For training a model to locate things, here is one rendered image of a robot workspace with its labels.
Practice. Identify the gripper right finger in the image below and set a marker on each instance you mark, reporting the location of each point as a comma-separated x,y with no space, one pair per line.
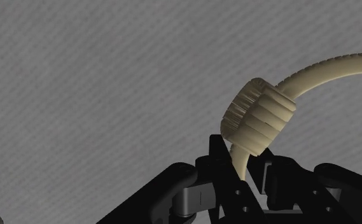
295,183

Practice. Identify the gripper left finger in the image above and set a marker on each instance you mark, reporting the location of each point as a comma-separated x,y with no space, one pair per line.
224,192

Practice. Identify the grey fabric upholstered furniture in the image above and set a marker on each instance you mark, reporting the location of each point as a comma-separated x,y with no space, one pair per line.
90,86

